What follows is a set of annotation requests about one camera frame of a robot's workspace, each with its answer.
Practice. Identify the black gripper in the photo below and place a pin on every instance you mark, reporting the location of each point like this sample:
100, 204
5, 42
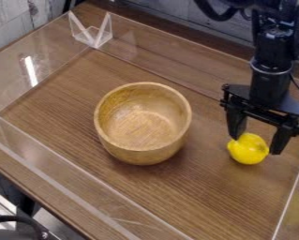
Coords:
276, 114

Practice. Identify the yellow lemon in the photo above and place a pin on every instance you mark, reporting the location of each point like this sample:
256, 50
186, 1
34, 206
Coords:
249, 149

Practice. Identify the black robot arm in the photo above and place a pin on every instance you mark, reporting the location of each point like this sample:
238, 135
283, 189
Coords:
265, 99

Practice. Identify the brown wooden bowl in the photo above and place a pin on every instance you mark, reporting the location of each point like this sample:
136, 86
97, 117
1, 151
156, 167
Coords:
142, 120

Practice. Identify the clear acrylic tray wall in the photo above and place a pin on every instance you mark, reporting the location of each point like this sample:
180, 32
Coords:
200, 195

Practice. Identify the black metal table mount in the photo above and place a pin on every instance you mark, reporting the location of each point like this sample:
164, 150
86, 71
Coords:
43, 226

